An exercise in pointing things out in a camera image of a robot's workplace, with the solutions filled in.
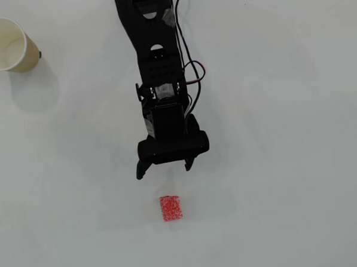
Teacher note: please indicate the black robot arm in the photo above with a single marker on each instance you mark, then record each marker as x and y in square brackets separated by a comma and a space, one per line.
[149, 33]

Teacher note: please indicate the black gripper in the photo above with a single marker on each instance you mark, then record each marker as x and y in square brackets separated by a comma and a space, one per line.
[173, 149]

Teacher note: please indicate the red speckled foam cube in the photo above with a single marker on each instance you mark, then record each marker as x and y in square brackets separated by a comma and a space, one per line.
[171, 208]

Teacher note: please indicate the small black tab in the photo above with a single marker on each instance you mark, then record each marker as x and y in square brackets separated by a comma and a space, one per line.
[40, 54]

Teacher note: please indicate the beige paper cup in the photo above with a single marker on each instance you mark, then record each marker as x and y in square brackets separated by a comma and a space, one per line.
[0, 44]

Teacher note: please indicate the grey tape piece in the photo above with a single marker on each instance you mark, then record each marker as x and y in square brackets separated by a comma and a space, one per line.
[165, 90]
[168, 18]

